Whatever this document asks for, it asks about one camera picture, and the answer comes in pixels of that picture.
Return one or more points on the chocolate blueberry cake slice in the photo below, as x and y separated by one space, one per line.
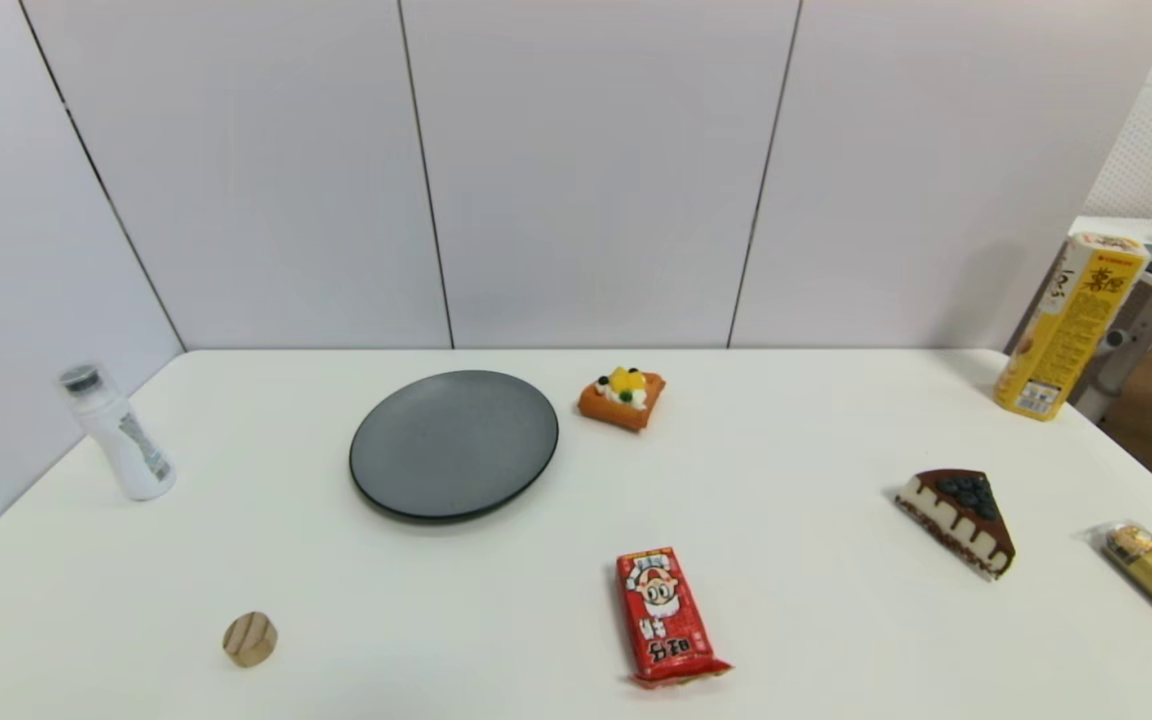
966 520

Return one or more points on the triangle waffle bread with fruit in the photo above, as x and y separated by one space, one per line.
616 408

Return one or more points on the tall yellow carton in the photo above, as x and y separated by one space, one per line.
1066 330

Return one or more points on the white table leg stand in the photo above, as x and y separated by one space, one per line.
1126 345

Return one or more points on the dark grey round plate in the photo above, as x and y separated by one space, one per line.
454 445

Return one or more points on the red cartoon snack pack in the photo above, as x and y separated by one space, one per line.
664 615

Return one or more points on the white plastic bottle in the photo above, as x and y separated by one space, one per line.
121 440

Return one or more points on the small wooden cylinder block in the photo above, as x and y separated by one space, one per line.
250 640

